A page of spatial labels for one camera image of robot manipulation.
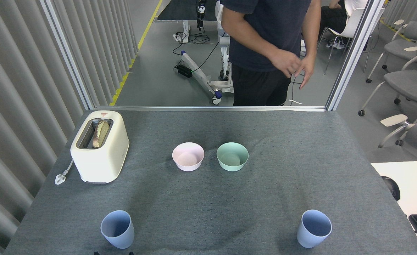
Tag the blue cup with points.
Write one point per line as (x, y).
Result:
(121, 239)
(306, 237)

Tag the person's right forearm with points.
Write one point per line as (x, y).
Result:
(247, 33)

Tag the black background robot arm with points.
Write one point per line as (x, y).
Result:
(200, 10)

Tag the person's left forearm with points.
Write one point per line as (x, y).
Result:
(313, 32)

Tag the person's right hand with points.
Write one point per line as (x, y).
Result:
(288, 63)

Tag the person's left hand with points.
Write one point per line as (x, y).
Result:
(307, 69)

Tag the white toaster power plug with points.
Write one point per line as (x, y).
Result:
(60, 178)

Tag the cream two-slot toaster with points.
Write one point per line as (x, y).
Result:
(102, 163)

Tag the pink bowl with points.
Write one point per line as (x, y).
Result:
(188, 160)

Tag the toasted bread slice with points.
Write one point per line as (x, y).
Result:
(101, 134)

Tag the green bowl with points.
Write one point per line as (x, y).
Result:
(232, 160)

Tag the black power strip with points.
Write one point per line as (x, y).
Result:
(184, 71)

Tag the white stand on wheels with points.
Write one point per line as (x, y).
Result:
(201, 72)

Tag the white power strip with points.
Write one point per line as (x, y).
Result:
(178, 37)

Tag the white strip on floor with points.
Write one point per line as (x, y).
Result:
(295, 102)

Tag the dark background table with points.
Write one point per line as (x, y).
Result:
(176, 10)

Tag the standing person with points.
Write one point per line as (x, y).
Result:
(265, 28)

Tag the black computer mouse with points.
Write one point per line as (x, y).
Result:
(393, 187)

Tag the white desk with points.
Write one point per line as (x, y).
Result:
(414, 180)

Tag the seated person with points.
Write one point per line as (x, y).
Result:
(331, 19)

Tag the white chair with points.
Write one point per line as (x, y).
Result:
(350, 26)

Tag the silver frame rail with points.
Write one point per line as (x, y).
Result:
(212, 108)

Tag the silver frame post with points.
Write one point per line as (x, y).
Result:
(68, 53)
(355, 53)

